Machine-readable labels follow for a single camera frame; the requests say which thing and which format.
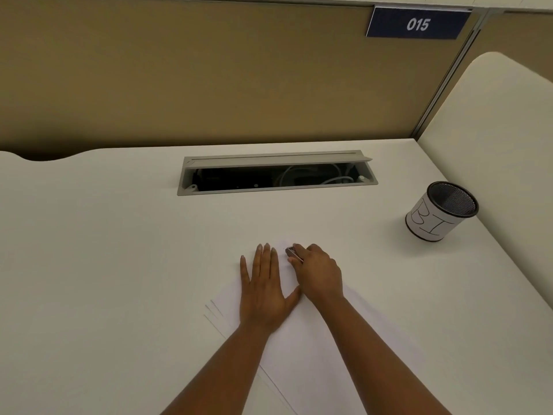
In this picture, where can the wide beige partition panel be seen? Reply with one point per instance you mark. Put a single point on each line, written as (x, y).
(194, 82)

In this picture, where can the white rounded desk divider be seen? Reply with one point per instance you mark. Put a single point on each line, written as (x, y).
(497, 146)

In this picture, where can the grey partition post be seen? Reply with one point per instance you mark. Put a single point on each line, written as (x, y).
(451, 73)

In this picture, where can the person's right hand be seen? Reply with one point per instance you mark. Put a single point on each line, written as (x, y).
(319, 276)

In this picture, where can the person's left hand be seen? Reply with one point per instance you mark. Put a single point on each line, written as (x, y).
(263, 293)

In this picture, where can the person's left forearm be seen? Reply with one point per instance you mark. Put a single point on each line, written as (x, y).
(216, 376)

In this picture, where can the blue number sign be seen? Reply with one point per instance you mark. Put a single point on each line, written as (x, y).
(389, 23)

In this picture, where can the person's right forearm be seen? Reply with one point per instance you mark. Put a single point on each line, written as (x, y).
(380, 363)

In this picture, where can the black mesh pen holder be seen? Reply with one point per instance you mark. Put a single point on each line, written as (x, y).
(427, 224)

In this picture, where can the printed white papers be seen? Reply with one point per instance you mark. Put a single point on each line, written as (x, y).
(302, 354)

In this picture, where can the narrow beige partition panel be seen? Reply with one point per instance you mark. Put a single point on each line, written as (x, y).
(518, 38)

